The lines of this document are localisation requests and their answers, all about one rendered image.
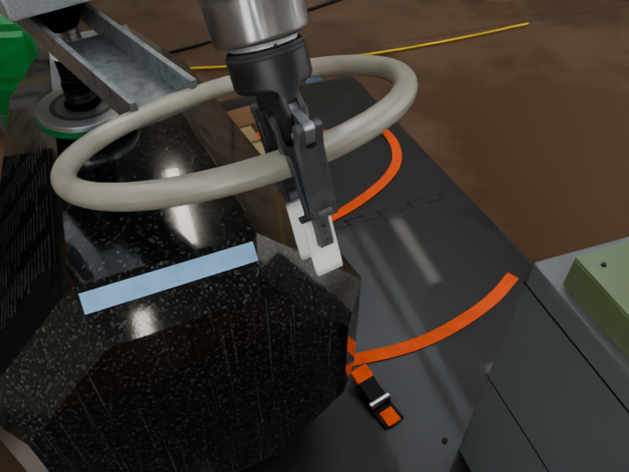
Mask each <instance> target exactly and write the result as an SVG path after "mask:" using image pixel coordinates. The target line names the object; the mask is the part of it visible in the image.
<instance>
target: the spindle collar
mask: <svg viewBox="0 0 629 472"><path fill-rule="evenodd" d="M35 17H36V18H37V19H38V20H39V21H40V22H42V23H43V24H44V25H45V26H47V27H48V28H49V29H50V30H51V31H53V33H54V34H55V35H57V36H58V37H59V38H61V39H62V40H63V41H64V42H65V43H66V44H68V43H71V42H74V41H77V40H81V39H82V36H81V33H80V28H79V22H80V16H79V12H78V10H77V7H74V8H73V9H72V10H70V11H69V12H67V13H65V14H62V15H57V16H52V17H38V16H35Z"/></svg>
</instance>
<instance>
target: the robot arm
mask: <svg viewBox="0 0 629 472"><path fill-rule="evenodd" d="M198 1H199V4H200V7H201V10H202V14H203V17H204V20H205V23H206V26H207V29H208V32H209V35H210V39H211V42H212V45H213V47H214V48H215V49H217V50H218V51H229V53H228V54H227V57H226V58H225V60H226V64H227V69H228V73H229V76H230V78H231V82H232V85H233V88H234V91H235V92H236V93H237V94H238V95H240V96H255V97H256V102H257V103H256V104H253V105H250V112H251V113H252V114H253V117H254V119H255V122H256V126H257V129H258V132H259V135H260V138H261V141H262V144H263V147H264V151H265V154H266V153H270V152H273V151H275V150H278V151H279V153H280V155H284V156H285V157H286V160H287V163H288V166H289V168H290V171H291V175H292V177H290V178H287V179H285V180H283V181H280V182H277V183H274V184H275V189H276V190H277V191H278V192H279V193H280V192H282V196H283V200H284V201H285V202H288V203H287V204H286V205H285V206H286V209H287V213H288V216H289V220H290V223H291V227H292V229H293V233H294V236H295V240H296V243H297V247H298V249H299V253H300V258H301V259H303V260H305V259H307V258H310V257H312V261H313V264H314V270H315V273H316V274H317V275H318V276H320V275H322V274H324V273H328V272H330V271H332V270H335V269H337V268H339V267H341V266H343V262H342V258H341V254H340V250H339V246H338V243H337V239H336V234H335V230H334V226H333V223H332V219H331V215H332V214H336V213H338V208H337V203H336V199H335V195H334V190H333V185H332V181H331V177H330V172H329V164H328V160H327V155H326V150H325V146H324V137H323V124H322V122H321V120H320V119H319V118H318V117H316V118H314V119H312V120H309V117H310V113H309V111H308V108H307V105H306V103H305V101H304V100H303V99H302V96H301V94H300V91H299V86H300V84H301V83H302V82H303V81H306V80H307V79H308V78H309V77H310V76H311V75H312V72H313V69H312V64H311V60H310V56H309V52H308V48H307V43H306V39H305V37H303V36H302V35H300V34H298V32H299V31H301V30H302V29H304V28H306V27H307V26H308V24H309V21H310V19H309V16H308V12H307V7H306V4H305V0H198Z"/></svg>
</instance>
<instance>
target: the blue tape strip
mask: <svg viewBox="0 0 629 472"><path fill-rule="evenodd" d="M255 261H258V258H257V255H256V250H255V247H254V244H253V242H250V243H245V244H241V245H238V246H235V247H231V248H228V249H226V250H222V251H219V252H216V253H212V254H209V255H207V256H203V257H200V258H195V259H191V260H188V261H186V262H182V263H179V264H176V265H172V266H169V267H167V268H163V269H160V270H157V271H153V272H150V273H145V274H142V275H139V276H136V277H132V278H129V279H126V280H123V281H120V282H117V283H113V284H110V285H107V286H104V287H101V288H95V289H92V290H89V291H85V292H82V293H80V294H79V296H80V301H81V305H82V308H83V311H84V314H85V315H87V314H90V313H93V312H96V311H99V310H102V309H105V308H108V307H111V306H114V305H117V304H120V303H123V302H129V301H132V300H135V299H137V298H140V297H144V296H147V295H150V294H153V293H155V292H159V291H162V290H165V289H168V288H174V287H177V286H179V285H182V284H185V283H188V282H192V281H195V280H198V279H200V278H203V277H207V276H210V275H213V274H216V273H221V272H224V271H227V270H230V269H233V268H237V267H240V266H242V265H245V264H248V263H252V262H255Z"/></svg>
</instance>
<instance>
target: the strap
mask: <svg viewBox="0 0 629 472"><path fill-rule="evenodd" d="M382 134H383V135H384V136H385V137H386V139H387V140H388V142H389V144H390V147H391V150H392V161H391V164H390V166H389V168H388V170H387V172H386V173H385V174H384V175H383V176H382V178H381V179H380V180H379V181H378V182H376V183H375V184H374V185H373V186H372V187H370V188H369V189H368V190H366V191H365V192H364V193H362V194H361V195H360V196H358V197H357V198H355V199H353V200H352V201H350V202H349V203H347V204H346V205H345V206H343V207H342V208H340V209H338V213H336V214H332V215H331V219H332V222H333V221H335V220H337V219H339V218H341V217H343V216H344V215H346V214H349V213H350V212H352V211H353V210H355V209H357V208H358V207H359V206H360V205H362V204H363V203H365V202H366V201H367V200H369V199H370V198H372V197H373V196H374V195H376V194H377V193H378V192H379V191H380V190H382V189H383V188H384V187H385V186H386V185H387V184H388V183H389V182H390V181H391V180H392V179H393V178H394V176H395V175H396V173H397V172H398V170H399V168H400V165H401V163H402V150H401V146H400V144H399V143H398V141H397V139H396V138H395V136H394V135H393V134H392V133H391V132H390V131H389V130H388V129H387V130H385V131H384V132H383V133H382ZM517 281H518V278H517V277H516V276H514V275H512V274H511V273H507V274H506V275H505V277H504V278H503V279H502V280H501V282H500V283H499V284H498V285H497V286H496V288H495V289H494V290H493V291H492V292H491V293H490V294H489V295H487V296H486V297H485V298H484V299H483V300H481V301H480V302H478V303H477V304H476V305H474V306H473V307H471V308H470V309H468V310H467V311H465V312H464V313H462V314H461V315H459V316H458V317H455V318H454V319H452V320H450V321H449V322H448V323H446V324H444V325H442V326H441V327H439V328H437V329H435V330H433V331H430V332H427V333H425V334H422V335H420V336H418V337H416V338H413V339H410V340H408V341H405V342H401V343H399V344H396V345H392V346H388V347H380V348H376V349H372V350H367V351H363V352H359V353H355V360H354V363H353V366H357V365H362V364H364V363H370V362H374V361H381V360H386V359H390V358H394V357H398V356H401V355H404V354H407V353H410V352H414V351H416V350H419V349H422V348H423V347H427V346H430V345H432V344H434V343H436V342H438V341H441V340H443V339H445V338H446V337H448V336H449V335H451V334H453V333H455V332H457V331H459V330H460V329H462V328H464V327H465V326H467V325H468V324H470V323H472V322H473V321H475V320H476V319H478V318H479V317H481V316H482V315H484V314H485V313H486V312H488V311H489V310H490V309H491V308H492V307H493V306H494V305H495V304H496V303H498V302H499V301H500V300H501V299H502V298H503V297H504V296H505V295H506V293H507V292H508V291H509V290H510V289H511V288H512V287H513V286H514V284H515V283H516V282H517ZM353 366H352V367H353Z"/></svg>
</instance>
